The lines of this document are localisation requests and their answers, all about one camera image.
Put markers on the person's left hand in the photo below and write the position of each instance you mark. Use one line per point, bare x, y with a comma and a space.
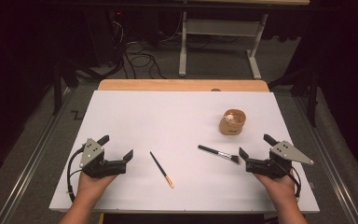
90, 188

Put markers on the person's right hand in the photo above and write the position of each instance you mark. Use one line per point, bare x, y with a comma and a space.
279, 188

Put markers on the wooden table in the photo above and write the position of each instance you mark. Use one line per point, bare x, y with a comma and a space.
183, 85

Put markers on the black metal stand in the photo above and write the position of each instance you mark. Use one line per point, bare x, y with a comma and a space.
57, 87
312, 93

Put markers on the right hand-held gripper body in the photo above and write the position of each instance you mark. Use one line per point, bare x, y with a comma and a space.
287, 152

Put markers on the thin black orange-tipped brush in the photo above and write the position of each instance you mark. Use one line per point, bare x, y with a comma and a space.
160, 166

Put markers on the black makeup brush silver ferrule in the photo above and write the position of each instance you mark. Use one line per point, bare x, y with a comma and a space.
211, 150

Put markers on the white frame desk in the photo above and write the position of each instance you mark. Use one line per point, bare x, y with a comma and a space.
220, 27

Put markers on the tan wooden cup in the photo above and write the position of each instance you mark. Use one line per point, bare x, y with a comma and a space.
231, 127

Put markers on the white table board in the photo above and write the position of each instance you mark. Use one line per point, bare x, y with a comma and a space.
167, 124

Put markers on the metal floor rail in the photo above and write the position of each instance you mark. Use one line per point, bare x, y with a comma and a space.
329, 161
34, 155

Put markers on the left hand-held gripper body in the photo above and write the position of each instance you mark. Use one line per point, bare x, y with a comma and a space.
90, 152

